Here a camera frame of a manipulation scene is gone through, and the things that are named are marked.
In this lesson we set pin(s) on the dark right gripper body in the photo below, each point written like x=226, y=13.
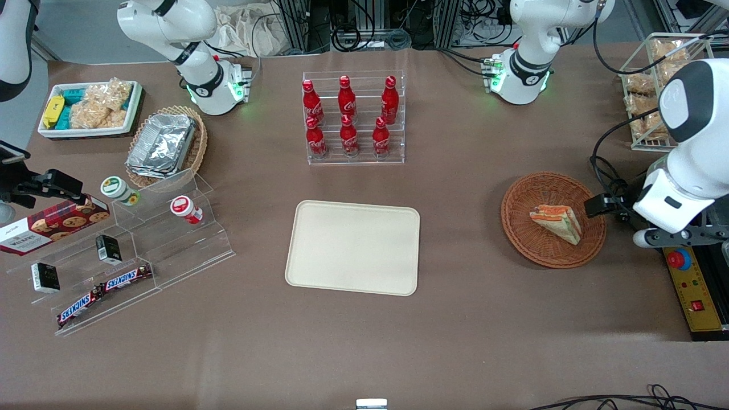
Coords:
x=29, y=186

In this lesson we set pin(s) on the triangular sandwich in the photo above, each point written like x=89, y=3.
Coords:
x=561, y=225

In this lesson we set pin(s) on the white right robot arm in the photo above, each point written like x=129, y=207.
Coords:
x=171, y=23

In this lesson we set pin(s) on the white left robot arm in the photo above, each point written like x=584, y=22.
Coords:
x=529, y=34

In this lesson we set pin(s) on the round brown wicker basket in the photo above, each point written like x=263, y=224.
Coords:
x=535, y=247

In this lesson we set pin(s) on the oval light wicker basket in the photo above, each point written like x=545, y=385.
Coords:
x=196, y=151

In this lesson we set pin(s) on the beige plastic tray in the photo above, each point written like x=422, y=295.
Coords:
x=353, y=247

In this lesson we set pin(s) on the red tartan cookie box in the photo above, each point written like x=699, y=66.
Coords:
x=57, y=225

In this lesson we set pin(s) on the green lid white cup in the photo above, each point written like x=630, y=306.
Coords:
x=117, y=189

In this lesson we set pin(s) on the white rectangular snack bin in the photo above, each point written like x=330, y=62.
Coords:
x=85, y=132

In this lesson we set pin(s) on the teal snack pack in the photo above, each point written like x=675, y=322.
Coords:
x=64, y=118
x=74, y=95

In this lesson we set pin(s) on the red emergency stop button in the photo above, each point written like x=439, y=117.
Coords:
x=679, y=259

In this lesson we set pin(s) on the bagged bread snack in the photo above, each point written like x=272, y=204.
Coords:
x=641, y=105
x=669, y=50
x=639, y=83
x=671, y=71
x=649, y=126

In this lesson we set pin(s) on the yellow snack pack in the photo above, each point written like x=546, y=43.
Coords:
x=53, y=111

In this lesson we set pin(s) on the clear bag rice crackers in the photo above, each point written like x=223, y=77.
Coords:
x=94, y=115
x=111, y=94

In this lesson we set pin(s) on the small black box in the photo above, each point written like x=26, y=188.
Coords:
x=45, y=278
x=108, y=249

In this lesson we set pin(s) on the yellow control panel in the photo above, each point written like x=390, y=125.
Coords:
x=706, y=285

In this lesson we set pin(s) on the silver foil container stack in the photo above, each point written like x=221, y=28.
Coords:
x=162, y=145

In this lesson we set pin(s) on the brown snickers bar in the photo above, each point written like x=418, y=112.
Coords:
x=80, y=307
x=126, y=278

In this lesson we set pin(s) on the red lid white cup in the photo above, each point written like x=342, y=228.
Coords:
x=183, y=208

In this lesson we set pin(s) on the clear acrylic stepped stand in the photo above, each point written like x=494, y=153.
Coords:
x=171, y=250

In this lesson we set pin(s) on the red cola bottle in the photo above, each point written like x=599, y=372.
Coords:
x=349, y=138
x=389, y=101
x=315, y=141
x=311, y=102
x=381, y=139
x=347, y=98

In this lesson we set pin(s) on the beige cloth bag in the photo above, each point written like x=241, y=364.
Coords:
x=245, y=31

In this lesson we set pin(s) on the clear acrylic bottle rack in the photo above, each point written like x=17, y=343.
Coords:
x=359, y=161

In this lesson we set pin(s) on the small silver metal block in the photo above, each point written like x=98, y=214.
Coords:
x=371, y=404

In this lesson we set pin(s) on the aluminium frame rack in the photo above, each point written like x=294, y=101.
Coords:
x=364, y=17

